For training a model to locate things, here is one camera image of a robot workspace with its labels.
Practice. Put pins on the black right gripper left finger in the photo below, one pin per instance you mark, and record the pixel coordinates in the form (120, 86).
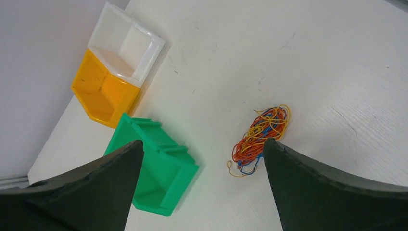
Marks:
(96, 196)

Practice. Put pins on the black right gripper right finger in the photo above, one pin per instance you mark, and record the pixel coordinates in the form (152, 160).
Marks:
(313, 196)

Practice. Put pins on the green plastic bin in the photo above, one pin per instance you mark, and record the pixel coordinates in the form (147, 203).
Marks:
(167, 168)

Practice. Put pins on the orange plastic bin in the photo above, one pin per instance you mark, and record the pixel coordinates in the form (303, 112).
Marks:
(104, 96)

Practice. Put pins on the white plastic bin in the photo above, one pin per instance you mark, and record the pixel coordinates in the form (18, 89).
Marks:
(124, 46)

